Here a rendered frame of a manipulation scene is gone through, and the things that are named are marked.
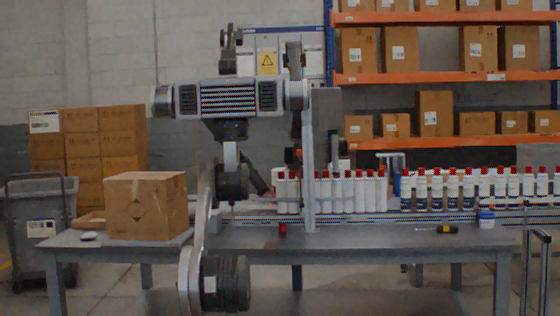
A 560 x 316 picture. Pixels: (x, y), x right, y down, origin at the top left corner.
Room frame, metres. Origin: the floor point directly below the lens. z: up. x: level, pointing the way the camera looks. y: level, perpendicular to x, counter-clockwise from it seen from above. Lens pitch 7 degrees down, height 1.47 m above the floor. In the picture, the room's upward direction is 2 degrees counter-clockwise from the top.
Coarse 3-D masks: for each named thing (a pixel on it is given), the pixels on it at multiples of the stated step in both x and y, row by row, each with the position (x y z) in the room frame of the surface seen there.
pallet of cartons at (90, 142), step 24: (48, 120) 5.80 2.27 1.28; (72, 120) 5.81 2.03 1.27; (96, 120) 5.83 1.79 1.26; (120, 120) 5.85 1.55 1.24; (144, 120) 6.51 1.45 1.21; (48, 144) 5.79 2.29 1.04; (72, 144) 5.81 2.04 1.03; (96, 144) 5.83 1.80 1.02; (120, 144) 5.84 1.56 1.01; (144, 144) 6.41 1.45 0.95; (48, 168) 5.79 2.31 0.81; (72, 168) 5.81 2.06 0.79; (96, 168) 5.83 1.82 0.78; (120, 168) 5.84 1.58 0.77; (144, 168) 6.31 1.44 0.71; (96, 192) 5.83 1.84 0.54
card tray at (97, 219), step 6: (84, 216) 3.02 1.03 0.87; (90, 216) 3.10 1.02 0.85; (96, 216) 3.13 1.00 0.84; (102, 216) 3.13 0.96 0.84; (72, 222) 2.88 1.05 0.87; (78, 222) 2.88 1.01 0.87; (84, 222) 2.87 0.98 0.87; (90, 222) 2.87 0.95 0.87; (96, 222) 2.86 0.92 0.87; (102, 222) 2.86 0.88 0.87; (72, 228) 2.88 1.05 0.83; (78, 228) 2.88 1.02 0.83; (84, 228) 2.87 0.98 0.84; (90, 228) 2.87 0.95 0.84; (96, 228) 2.86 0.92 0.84; (102, 228) 2.86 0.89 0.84
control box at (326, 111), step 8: (312, 88) 2.69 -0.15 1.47; (320, 88) 2.68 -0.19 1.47; (328, 88) 2.72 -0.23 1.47; (336, 88) 2.77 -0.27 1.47; (312, 96) 2.69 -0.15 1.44; (320, 96) 2.68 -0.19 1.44; (328, 96) 2.72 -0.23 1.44; (336, 96) 2.76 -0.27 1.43; (312, 104) 2.69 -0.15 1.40; (320, 104) 2.68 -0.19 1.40; (328, 104) 2.72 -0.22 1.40; (336, 104) 2.76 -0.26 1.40; (312, 112) 2.69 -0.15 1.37; (320, 112) 2.68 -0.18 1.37; (328, 112) 2.72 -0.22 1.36; (336, 112) 2.76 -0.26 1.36; (312, 120) 2.69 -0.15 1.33; (320, 120) 2.67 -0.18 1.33; (328, 120) 2.72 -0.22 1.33; (336, 120) 2.76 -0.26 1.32; (312, 128) 2.69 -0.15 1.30; (320, 128) 2.67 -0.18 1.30; (328, 128) 2.72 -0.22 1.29; (336, 128) 2.76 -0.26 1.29
